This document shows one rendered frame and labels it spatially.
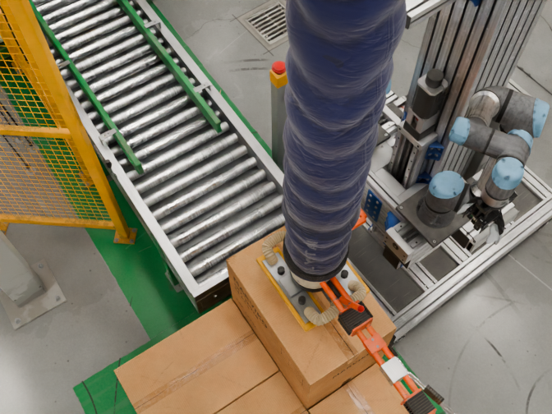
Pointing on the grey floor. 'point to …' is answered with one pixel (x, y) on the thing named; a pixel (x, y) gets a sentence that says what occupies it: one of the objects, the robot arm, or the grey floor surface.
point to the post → (278, 114)
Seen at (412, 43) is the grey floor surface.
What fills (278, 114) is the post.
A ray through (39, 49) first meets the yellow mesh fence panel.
